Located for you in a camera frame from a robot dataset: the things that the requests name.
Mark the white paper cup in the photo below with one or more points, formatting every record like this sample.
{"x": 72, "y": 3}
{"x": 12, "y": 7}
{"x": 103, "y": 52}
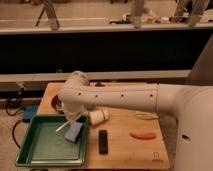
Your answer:
{"x": 98, "y": 116}

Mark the orange carrot toy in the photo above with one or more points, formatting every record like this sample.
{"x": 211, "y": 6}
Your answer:
{"x": 143, "y": 136}

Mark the green plastic tray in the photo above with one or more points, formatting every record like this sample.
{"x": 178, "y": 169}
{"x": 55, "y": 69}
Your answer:
{"x": 43, "y": 146}

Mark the blue box on floor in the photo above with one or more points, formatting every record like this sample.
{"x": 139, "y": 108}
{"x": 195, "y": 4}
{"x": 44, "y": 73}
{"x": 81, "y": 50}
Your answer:
{"x": 29, "y": 112}

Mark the dark red bowl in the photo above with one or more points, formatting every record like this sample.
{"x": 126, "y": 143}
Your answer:
{"x": 56, "y": 104}

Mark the dark red grape toy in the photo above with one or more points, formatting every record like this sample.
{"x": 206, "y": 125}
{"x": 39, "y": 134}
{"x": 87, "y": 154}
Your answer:
{"x": 99, "y": 84}

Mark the black remote control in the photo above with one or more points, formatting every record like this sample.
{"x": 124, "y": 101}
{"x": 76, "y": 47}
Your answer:
{"x": 103, "y": 142}

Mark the blue sponge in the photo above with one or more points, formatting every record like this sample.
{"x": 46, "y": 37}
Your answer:
{"x": 73, "y": 132}

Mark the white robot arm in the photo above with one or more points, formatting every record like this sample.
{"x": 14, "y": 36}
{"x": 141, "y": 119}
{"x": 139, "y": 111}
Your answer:
{"x": 192, "y": 105}

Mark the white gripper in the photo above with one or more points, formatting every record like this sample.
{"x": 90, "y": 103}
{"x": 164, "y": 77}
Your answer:
{"x": 72, "y": 117}

